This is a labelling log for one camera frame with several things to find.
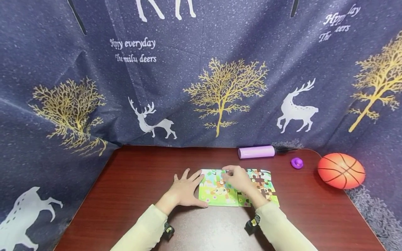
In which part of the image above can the person's left hand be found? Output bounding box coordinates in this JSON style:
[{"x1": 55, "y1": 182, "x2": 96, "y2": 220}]
[{"x1": 168, "y1": 168, "x2": 209, "y2": 208}]

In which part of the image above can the orange basketball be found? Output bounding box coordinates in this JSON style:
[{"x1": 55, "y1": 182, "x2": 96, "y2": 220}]
[{"x1": 317, "y1": 153, "x2": 366, "y2": 190}]

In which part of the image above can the black wrist band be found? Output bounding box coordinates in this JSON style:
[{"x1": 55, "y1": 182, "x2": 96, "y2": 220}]
[
  {"x1": 163, "y1": 221, "x2": 175, "y2": 240},
  {"x1": 245, "y1": 214, "x2": 261, "y2": 236}
]

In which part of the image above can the person's left forearm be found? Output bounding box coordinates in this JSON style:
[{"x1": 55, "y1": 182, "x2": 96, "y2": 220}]
[{"x1": 110, "y1": 191, "x2": 179, "y2": 251}]

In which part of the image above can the person's right hand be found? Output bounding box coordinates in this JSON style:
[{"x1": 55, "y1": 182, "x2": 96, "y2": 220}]
[{"x1": 222, "y1": 165, "x2": 257, "y2": 196}]

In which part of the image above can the person's right forearm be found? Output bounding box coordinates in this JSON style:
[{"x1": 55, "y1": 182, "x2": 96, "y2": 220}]
[{"x1": 246, "y1": 184, "x2": 318, "y2": 251}]

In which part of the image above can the green monkey picture puzzle board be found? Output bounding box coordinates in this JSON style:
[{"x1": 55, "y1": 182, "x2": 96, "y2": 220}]
[{"x1": 198, "y1": 169, "x2": 239, "y2": 207}]

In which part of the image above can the group of loose jigsaw pieces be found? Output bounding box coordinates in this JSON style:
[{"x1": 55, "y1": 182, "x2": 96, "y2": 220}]
[{"x1": 237, "y1": 169, "x2": 280, "y2": 208}]

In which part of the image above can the pink and black hand pump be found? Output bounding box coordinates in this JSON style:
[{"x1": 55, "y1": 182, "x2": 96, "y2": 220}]
[{"x1": 238, "y1": 145, "x2": 298, "y2": 160}]

